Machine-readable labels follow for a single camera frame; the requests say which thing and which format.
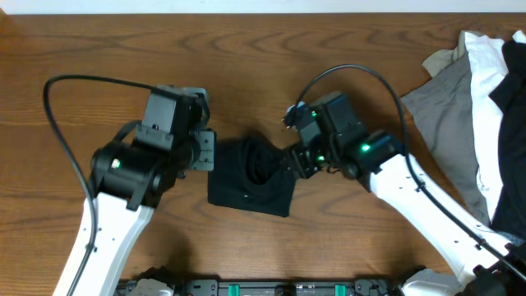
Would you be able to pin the black polo shirt with logo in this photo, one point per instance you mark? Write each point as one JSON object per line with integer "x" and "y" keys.
{"x": 248, "y": 175}

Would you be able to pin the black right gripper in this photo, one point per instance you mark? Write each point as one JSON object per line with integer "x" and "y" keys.
{"x": 297, "y": 155}

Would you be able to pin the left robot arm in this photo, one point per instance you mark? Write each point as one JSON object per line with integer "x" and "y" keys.
{"x": 128, "y": 178}

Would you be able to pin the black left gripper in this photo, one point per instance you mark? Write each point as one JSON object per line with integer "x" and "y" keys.
{"x": 205, "y": 160}

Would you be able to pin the white garment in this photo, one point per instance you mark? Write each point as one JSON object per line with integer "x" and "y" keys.
{"x": 488, "y": 69}

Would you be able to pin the grey garment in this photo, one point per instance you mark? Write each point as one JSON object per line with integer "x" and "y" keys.
{"x": 442, "y": 112}

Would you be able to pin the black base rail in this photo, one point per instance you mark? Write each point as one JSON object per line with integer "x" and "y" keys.
{"x": 160, "y": 281}

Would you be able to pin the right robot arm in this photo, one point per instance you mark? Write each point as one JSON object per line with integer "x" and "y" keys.
{"x": 483, "y": 261}

